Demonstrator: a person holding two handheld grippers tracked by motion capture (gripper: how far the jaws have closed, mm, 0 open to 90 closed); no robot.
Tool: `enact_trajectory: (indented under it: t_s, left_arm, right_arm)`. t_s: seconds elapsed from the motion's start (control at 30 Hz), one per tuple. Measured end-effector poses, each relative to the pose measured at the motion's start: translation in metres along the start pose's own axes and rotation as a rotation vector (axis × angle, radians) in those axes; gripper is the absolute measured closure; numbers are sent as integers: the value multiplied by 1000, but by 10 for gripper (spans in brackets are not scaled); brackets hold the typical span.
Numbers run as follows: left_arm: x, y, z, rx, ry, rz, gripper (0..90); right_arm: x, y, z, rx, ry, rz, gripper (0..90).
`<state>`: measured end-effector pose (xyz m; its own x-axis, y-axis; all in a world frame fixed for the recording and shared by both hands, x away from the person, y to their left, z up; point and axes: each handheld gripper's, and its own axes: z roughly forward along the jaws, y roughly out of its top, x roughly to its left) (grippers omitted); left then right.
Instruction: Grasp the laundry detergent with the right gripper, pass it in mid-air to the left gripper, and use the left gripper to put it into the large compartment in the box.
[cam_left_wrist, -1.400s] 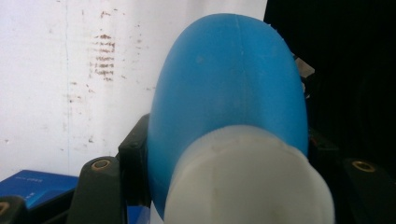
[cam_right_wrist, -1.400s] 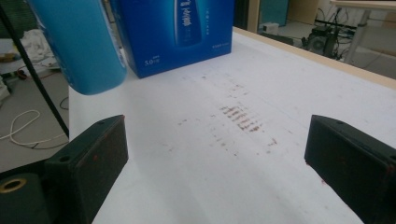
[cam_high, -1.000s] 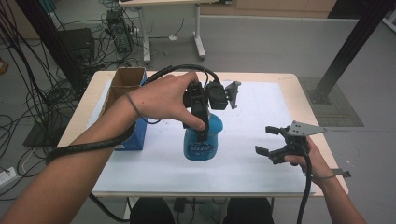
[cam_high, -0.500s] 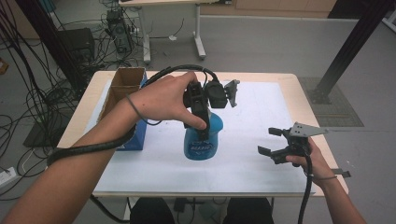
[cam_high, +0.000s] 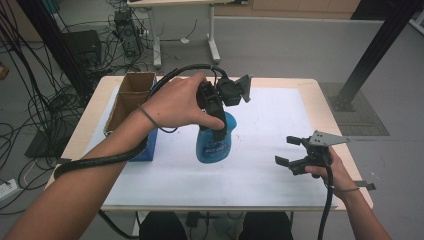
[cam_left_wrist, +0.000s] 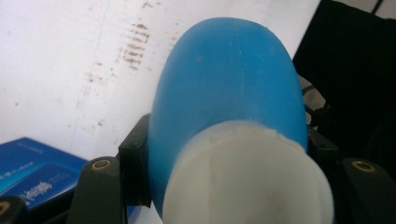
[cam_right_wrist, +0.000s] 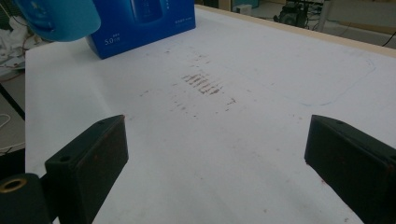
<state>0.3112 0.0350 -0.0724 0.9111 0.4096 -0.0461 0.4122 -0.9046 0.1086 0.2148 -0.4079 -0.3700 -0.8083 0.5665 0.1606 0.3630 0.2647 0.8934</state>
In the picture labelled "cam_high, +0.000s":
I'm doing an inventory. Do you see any white power strip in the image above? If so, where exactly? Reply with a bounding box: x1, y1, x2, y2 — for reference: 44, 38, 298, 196
0, 178, 20, 202

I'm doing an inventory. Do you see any black frame post with base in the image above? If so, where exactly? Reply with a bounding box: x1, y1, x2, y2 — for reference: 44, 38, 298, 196
329, 0, 424, 113

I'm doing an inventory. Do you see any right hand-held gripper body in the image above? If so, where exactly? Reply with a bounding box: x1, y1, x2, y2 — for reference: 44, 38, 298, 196
306, 130, 351, 168

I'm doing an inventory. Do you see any black wrist band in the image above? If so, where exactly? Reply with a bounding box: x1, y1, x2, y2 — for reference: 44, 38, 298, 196
324, 186, 361, 194
137, 104, 180, 134

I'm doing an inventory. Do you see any person's right hand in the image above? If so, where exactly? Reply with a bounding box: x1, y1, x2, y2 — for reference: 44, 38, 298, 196
304, 146, 359, 200

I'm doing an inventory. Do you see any person's right leg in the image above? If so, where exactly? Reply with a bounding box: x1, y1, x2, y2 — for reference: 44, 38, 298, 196
238, 211, 294, 240

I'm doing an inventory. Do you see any person's left leg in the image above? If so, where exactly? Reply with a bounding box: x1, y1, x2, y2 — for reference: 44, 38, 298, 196
139, 211, 188, 240

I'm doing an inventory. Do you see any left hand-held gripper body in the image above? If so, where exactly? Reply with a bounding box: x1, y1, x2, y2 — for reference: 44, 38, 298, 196
196, 73, 253, 116

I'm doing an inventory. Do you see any black floor plate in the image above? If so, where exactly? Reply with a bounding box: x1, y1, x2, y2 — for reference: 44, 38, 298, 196
24, 116, 81, 159

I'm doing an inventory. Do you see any left hand-held gripper black cable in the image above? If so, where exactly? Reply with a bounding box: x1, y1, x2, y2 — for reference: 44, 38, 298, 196
53, 63, 230, 181

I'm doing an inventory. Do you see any person's left hand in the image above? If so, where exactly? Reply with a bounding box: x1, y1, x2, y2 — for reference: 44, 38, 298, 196
139, 71, 225, 131

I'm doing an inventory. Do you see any blue bottle with white cap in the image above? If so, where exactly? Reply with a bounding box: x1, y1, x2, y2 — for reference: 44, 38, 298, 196
195, 111, 238, 165

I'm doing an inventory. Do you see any person's leg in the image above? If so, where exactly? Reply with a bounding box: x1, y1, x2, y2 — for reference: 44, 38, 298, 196
238, 211, 294, 240
139, 211, 188, 240

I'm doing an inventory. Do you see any wooden table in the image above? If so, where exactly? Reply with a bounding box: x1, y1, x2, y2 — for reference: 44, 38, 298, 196
44, 75, 374, 212

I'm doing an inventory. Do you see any white desk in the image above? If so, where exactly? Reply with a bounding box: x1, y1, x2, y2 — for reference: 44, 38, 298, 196
127, 0, 249, 70

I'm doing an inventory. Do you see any black box on floor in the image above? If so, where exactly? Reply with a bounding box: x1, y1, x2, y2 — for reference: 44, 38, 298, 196
61, 29, 103, 68

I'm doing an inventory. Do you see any black power adapter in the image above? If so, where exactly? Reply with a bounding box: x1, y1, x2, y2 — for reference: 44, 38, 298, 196
184, 211, 214, 231

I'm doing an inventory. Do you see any blue cardboard box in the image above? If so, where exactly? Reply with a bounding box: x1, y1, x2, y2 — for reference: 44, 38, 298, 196
103, 71, 160, 163

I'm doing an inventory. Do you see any tangle of black cables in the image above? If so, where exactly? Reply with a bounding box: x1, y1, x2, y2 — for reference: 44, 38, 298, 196
0, 0, 158, 216

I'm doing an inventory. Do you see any white table mat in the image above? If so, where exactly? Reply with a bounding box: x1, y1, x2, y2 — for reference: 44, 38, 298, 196
84, 85, 339, 208

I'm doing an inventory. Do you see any black computer tower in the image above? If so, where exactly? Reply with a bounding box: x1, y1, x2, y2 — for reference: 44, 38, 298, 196
114, 9, 143, 58

